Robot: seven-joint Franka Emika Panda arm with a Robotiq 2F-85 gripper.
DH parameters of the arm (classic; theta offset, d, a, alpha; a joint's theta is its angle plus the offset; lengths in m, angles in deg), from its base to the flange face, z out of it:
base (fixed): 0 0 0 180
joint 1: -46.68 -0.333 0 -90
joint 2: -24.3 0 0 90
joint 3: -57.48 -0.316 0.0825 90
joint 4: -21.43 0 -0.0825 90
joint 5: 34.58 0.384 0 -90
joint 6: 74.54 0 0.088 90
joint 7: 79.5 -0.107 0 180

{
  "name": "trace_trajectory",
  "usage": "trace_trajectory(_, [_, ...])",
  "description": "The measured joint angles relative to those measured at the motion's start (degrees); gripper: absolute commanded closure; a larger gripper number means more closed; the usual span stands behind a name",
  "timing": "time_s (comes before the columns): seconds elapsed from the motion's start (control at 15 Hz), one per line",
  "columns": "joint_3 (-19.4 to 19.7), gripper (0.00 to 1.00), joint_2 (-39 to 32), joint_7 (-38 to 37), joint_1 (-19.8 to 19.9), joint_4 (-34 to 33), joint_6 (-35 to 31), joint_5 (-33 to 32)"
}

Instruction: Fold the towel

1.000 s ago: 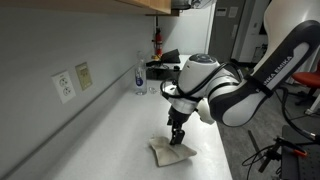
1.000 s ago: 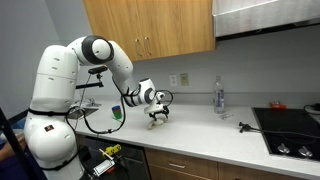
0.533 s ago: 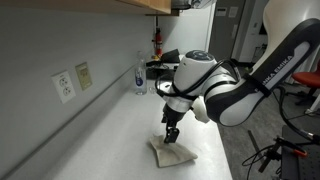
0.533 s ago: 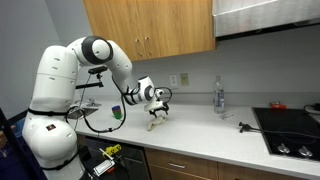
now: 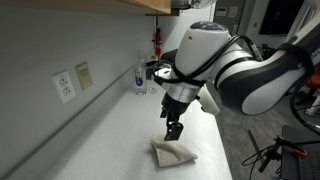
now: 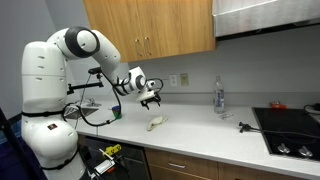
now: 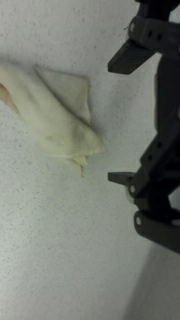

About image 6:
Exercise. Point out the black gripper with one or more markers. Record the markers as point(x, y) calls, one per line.
point(150, 100)

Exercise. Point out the beige cloth towel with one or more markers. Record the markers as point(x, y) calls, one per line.
point(156, 122)

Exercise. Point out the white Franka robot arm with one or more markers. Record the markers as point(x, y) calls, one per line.
point(43, 76)

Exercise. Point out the white power outlet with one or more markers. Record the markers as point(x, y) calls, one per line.
point(173, 80)

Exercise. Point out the stacked blue green cups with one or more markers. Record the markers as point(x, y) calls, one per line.
point(116, 111)

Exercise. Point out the yellow tool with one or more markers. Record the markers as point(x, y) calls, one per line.
point(113, 149)

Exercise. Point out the chrome faucet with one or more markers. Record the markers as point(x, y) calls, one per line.
point(89, 102)

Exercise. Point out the steel sink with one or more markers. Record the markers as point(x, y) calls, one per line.
point(87, 111)

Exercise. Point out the wooden base cabinet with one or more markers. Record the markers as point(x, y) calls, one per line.
point(186, 160)

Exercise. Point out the clear bottle with blue label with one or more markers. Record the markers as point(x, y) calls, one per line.
point(219, 100)

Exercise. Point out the clear plastic wrapper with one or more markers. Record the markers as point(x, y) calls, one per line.
point(226, 116)

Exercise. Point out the silver rectangular device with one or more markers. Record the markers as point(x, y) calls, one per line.
point(103, 166)

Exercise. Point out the small red orange object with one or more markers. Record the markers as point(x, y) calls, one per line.
point(278, 106)

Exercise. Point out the black glass cooktop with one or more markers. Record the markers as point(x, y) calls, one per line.
point(286, 130)

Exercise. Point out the silver cooktop knob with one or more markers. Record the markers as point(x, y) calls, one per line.
point(305, 151)
point(283, 148)

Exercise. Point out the black diagonal pole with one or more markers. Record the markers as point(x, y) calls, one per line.
point(16, 146)

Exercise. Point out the steel range hood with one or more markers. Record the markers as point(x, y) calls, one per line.
point(266, 16)

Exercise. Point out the beige wall plate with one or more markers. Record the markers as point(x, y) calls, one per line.
point(184, 79)

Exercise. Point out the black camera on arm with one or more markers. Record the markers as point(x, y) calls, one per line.
point(95, 70)

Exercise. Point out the wooden wall cabinet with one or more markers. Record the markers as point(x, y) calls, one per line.
point(150, 26)

